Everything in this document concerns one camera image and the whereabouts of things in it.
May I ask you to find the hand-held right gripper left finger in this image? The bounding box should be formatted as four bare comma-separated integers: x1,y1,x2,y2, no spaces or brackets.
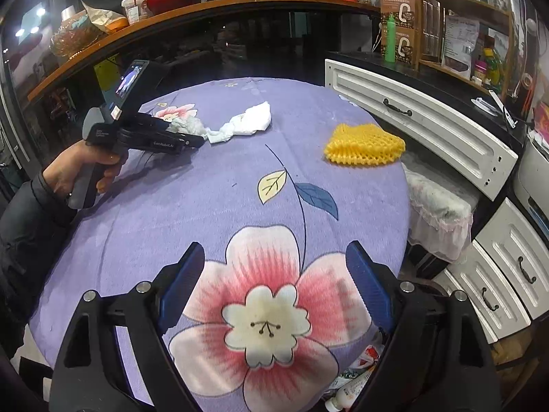
49,241,206,412

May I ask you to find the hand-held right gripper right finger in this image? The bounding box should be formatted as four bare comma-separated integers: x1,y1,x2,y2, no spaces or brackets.
345,240,502,412

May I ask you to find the white tissue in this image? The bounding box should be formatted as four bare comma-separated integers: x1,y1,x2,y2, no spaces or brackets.
205,102,273,144
169,116,209,139

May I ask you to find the yellow foam fruit net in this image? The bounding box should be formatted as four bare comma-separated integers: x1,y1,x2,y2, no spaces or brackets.
323,123,406,166

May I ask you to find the person's left forearm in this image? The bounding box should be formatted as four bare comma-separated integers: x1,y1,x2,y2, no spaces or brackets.
0,172,80,353

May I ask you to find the person's left hand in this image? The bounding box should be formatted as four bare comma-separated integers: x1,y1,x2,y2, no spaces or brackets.
42,141,129,196

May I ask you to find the purple floral tablecloth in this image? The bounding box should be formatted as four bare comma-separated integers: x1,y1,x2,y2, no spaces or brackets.
28,78,410,412

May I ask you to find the stool with lace cover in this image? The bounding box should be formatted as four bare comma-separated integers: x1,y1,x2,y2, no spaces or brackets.
403,154,479,262

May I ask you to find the white plastic bottle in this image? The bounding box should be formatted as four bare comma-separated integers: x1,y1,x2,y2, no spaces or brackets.
325,373,378,412

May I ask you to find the gold glass bowl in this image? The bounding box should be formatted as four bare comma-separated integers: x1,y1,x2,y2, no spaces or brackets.
49,6,106,58

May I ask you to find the kraft snack bag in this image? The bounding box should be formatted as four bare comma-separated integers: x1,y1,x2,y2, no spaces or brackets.
81,2,129,35

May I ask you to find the wooden counter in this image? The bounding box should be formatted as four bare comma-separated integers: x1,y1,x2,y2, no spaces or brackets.
28,0,382,101

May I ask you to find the white drawer unit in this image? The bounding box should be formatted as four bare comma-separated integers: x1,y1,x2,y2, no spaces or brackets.
437,197,549,344

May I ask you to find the long white drawer cabinet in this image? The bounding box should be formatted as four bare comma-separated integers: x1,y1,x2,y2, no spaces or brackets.
324,58,519,200

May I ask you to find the white printer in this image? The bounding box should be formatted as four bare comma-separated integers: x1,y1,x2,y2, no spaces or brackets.
512,129,549,241

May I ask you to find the white hair tool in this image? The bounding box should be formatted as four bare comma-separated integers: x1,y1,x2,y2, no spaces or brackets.
471,90,518,129

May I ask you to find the green plastic bottle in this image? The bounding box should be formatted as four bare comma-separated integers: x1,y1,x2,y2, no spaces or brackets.
385,14,397,63

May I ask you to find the brown printed box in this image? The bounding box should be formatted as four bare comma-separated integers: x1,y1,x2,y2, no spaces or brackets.
382,28,419,68
379,0,420,31

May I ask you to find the wooden shelf rack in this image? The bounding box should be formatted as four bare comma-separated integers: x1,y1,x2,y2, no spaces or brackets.
418,0,515,95

